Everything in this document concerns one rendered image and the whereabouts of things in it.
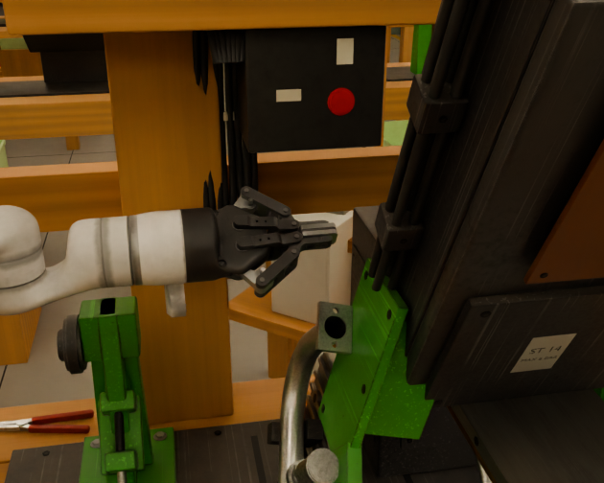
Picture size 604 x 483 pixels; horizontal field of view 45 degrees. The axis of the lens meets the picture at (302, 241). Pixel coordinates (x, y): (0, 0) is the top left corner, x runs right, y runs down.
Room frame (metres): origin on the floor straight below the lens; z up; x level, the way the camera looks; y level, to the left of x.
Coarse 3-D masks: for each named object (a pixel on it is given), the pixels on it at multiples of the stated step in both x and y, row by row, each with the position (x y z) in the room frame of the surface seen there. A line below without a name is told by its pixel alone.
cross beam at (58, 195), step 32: (288, 160) 1.07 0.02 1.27; (320, 160) 1.07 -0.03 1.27; (352, 160) 1.08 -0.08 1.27; (384, 160) 1.09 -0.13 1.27; (0, 192) 0.99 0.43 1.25; (32, 192) 0.99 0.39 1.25; (64, 192) 1.00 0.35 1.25; (96, 192) 1.01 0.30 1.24; (288, 192) 1.06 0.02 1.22; (320, 192) 1.07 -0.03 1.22; (352, 192) 1.08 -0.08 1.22; (384, 192) 1.09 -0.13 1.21; (64, 224) 1.00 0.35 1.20
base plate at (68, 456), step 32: (32, 448) 0.85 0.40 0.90; (64, 448) 0.85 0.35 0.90; (192, 448) 0.85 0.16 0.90; (224, 448) 0.85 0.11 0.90; (256, 448) 0.85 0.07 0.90; (32, 480) 0.79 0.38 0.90; (64, 480) 0.79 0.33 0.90; (192, 480) 0.79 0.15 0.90; (224, 480) 0.79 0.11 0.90; (256, 480) 0.79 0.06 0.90; (384, 480) 0.79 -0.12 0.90; (416, 480) 0.79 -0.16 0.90; (448, 480) 0.79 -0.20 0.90
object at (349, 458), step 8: (336, 448) 0.63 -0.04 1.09; (344, 448) 0.61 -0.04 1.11; (352, 448) 0.61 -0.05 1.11; (360, 448) 0.61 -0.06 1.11; (344, 456) 0.60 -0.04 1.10; (352, 456) 0.60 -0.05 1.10; (360, 456) 0.60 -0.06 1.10; (344, 464) 0.60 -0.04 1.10; (352, 464) 0.59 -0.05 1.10; (360, 464) 0.60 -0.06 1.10; (344, 472) 0.59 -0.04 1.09; (352, 472) 0.59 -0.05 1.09; (360, 472) 0.59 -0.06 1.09; (336, 480) 0.60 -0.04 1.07; (344, 480) 0.58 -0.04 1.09; (352, 480) 0.58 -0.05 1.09; (360, 480) 0.58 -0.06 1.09
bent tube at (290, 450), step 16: (320, 304) 0.71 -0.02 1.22; (336, 304) 0.71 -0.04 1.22; (320, 320) 0.70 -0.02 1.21; (336, 320) 0.72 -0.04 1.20; (352, 320) 0.71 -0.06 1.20; (304, 336) 0.74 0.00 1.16; (320, 336) 0.68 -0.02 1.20; (336, 336) 0.72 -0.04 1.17; (304, 352) 0.74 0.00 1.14; (320, 352) 0.73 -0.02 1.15; (336, 352) 0.68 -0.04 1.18; (288, 368) 0.76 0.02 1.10; (304, 368) 0.75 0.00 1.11; (288, 384) 0.75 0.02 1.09; (304, 384) 0.75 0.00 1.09; (288, 400) 0.74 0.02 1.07; (304, 400) 0.74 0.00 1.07; (288, 416) 0.72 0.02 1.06; (304, 416) 0.73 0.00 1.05; (288, 432) 0.71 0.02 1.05; (288, 448) 0.69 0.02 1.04; (288, 464) 0.68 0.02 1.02
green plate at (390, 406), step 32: (384, 288) 0.66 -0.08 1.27; (384, 320) 0.63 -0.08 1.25; (352, 352) 0.68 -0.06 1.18; (384, 352) 0.61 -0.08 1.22; (352, 384) 0.65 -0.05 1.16; (384, 384) 0.63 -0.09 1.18; (320, 416) 0.70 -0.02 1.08; (352, 416) 0.63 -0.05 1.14; (384, 416) 0.63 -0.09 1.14; (416, 416) 0.63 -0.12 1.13
